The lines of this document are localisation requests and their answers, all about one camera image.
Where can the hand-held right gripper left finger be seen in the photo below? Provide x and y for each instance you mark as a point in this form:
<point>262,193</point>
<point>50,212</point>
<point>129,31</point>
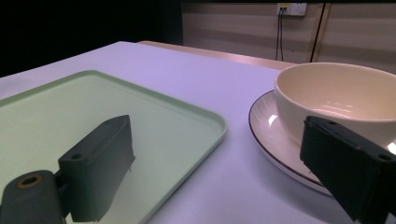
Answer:
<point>99,168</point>

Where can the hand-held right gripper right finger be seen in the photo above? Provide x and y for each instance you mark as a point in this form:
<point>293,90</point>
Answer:
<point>348,161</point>

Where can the cream ceramic bowl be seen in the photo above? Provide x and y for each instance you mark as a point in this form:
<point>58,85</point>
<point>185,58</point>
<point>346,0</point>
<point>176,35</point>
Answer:
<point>336,90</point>

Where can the white plate with dark rim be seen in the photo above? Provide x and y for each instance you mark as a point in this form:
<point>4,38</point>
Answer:
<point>274,137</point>

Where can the light green plastic tray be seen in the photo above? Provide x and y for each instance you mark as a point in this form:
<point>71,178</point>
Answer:
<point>93,102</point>

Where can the white wall socket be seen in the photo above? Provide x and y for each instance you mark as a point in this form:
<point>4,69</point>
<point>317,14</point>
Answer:
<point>292,8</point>

